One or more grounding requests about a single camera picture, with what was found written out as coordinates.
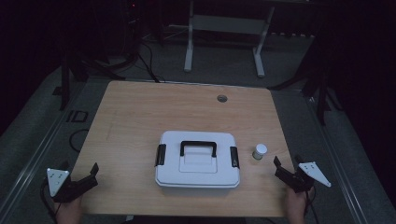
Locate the person's left hand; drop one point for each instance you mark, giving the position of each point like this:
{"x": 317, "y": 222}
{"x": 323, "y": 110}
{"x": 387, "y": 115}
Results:
{"x": 69, "y": 211}

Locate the small white-capped bottle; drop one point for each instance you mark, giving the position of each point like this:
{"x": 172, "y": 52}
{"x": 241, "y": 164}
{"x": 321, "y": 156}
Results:
{"x": 259, "y": 151}

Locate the metal floor rail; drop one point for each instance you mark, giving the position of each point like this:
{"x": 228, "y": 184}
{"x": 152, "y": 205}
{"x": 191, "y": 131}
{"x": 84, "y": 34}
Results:
{"x": 34, "y": 161}
{"x": 337, "y": 161}

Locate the person's right hand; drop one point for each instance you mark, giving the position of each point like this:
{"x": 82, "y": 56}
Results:
{"x": 295, "y": 207}

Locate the white metal stand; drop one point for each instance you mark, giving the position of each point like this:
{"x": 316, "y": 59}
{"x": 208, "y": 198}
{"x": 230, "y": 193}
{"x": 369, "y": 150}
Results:
{"x": 229, "y": 24}

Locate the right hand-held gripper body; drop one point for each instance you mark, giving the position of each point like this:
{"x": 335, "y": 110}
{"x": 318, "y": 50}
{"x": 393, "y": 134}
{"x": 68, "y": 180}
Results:
{"x": 300, "y": 182}

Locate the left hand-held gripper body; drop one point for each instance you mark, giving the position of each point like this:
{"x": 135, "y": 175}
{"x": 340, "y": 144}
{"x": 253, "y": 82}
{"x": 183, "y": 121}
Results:
{"x": 57, "y": 180}

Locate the black tripod stand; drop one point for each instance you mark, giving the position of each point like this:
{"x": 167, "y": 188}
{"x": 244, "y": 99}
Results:
{"x": 322, "y": 93}
{"x": 65, "y": 84}

